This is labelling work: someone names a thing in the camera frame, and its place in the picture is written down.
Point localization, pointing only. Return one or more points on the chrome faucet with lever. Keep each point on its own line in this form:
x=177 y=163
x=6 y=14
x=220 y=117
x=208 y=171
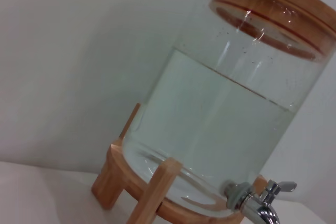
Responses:
x=262 y=205

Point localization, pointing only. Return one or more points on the glass water dispenser jar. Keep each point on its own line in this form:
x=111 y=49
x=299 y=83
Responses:
x=223 y=129

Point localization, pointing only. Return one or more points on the wooden dispenser stand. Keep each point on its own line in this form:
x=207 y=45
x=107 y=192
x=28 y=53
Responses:
x=155 y=195

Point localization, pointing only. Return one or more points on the bamboo jar lid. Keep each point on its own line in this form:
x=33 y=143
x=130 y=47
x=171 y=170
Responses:
x=288 y=11

